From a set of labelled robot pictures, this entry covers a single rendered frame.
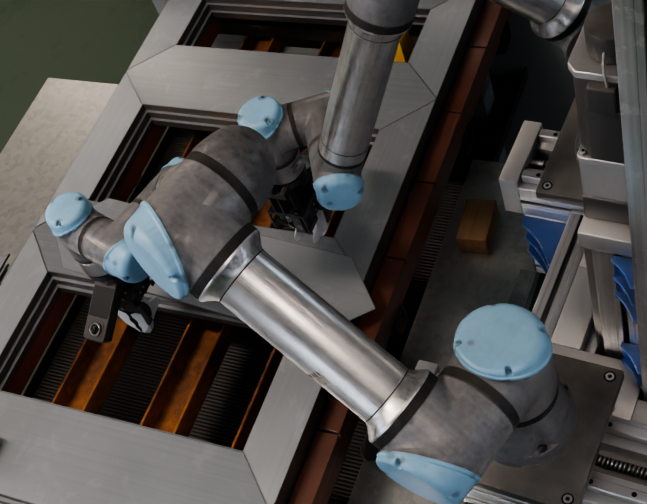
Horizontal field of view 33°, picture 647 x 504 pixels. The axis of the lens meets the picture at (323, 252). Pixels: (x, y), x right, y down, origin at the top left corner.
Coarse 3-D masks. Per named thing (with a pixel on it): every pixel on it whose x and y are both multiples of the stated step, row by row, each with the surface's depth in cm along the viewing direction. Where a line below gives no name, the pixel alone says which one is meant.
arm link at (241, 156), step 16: (224, 128) 141; (240, 128) 141; (208, 144) 137; (224, 144) 137; (240, 144) 137; (256, 144) 139; (176, 160) 177; (224, 160) 135; (240, 160) 136; (256, 160) 137; (272, 160) 141; (160, 176) 172; (240, 176) 135; (256, 176) 137; (272, 176) 140; (144, 192) 175; (256, 192) 137
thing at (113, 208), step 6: (108, 204) 224; (114, 204) 224; (120, 204) 223; (126, 204) 223; (102, 210) 224; (108, 210) 223; (114, 210) 223; (120, 210) 222; (108, 216) 222; (114, 216) 222; (72, 258) 218; (66, 264) 218; (72, 264) 217; (78, 264) 217; (72, 270) 216; (78, 270) 216
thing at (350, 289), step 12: (348, 264) 199; (348, 276) 197; (360, 276) 197; (336, 288) 196; (348, 288) 196; (360, 288) 195; (336, 300) 195; (348, 300) 194; (360, 300) 194; (348, 312) 193
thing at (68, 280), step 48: (240, 0) 251; (480, 0) 233; (96, 192) 229; (48, 240) 223; (288, 240) 206; (336, 240) 203; (384, 240) 202; (48, 288) 218; (0, 384) 209; (288, 480) 179
